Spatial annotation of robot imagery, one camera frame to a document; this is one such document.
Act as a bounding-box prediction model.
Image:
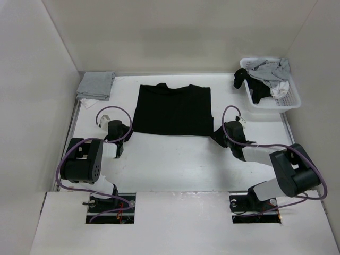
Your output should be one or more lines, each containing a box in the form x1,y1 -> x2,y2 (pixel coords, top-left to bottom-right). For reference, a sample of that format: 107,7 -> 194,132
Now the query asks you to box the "black tank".
132,83 -> 214,137
233,68 -> 272,104

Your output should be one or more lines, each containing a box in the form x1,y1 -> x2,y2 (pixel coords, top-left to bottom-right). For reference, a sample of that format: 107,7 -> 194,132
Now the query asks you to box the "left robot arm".
56,117 -> 133,212

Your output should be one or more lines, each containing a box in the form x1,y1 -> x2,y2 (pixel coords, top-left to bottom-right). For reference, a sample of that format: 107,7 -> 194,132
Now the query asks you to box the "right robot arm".
211,121 -> 322,215

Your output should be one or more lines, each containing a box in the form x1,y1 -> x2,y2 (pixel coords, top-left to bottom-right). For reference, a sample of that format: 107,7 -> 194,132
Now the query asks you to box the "folded white tank top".
80,98 -> 99,109

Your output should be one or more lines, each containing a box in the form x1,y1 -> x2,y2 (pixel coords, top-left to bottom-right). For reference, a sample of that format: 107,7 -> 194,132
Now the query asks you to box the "folded grey tank top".
76,71 -> 116,101

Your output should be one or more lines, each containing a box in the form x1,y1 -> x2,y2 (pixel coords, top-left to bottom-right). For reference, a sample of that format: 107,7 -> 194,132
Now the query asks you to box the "white tank top in basket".
270,81 -> 290,100

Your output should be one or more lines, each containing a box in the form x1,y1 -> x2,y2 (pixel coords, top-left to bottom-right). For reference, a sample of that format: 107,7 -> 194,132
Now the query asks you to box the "grey tank top in basket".
246,58 -> 290,88

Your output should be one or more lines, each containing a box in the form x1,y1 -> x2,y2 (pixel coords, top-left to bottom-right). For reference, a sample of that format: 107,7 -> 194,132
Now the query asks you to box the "white plastic basket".
240,57 -> 301,113

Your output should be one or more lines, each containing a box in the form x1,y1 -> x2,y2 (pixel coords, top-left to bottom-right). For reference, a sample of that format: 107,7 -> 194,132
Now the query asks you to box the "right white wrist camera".
235,116 -> 246,129

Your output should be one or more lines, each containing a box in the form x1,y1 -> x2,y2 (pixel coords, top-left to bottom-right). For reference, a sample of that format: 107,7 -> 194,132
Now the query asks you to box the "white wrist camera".
235,116 -> 246,129
98,115 -> 111,131

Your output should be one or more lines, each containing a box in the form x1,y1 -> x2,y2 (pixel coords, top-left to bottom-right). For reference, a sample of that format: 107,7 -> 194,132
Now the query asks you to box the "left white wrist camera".
98,115 -> 111,131

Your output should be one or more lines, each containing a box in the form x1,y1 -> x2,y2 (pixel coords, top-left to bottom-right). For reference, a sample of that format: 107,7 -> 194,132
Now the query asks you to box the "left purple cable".
54,106 -> 133,223

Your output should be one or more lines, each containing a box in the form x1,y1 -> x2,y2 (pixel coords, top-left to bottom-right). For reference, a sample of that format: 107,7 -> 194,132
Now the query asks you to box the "purple cable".
222,105 -> 328,213
54,106 -> 133,223

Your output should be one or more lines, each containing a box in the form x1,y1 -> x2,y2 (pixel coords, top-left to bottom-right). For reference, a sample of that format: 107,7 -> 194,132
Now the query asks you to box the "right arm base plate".
229,193 -> 281,224

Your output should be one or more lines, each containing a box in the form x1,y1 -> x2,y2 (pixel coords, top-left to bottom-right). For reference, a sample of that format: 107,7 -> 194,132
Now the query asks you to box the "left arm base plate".
83,193 -> 137,224

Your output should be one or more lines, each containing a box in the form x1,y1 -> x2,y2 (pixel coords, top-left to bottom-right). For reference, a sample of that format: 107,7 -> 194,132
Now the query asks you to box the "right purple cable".
222,105 -> 328,213

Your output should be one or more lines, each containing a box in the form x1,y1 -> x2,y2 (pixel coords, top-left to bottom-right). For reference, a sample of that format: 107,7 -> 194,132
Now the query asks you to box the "right metal table rail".
280,113 -> 328,215

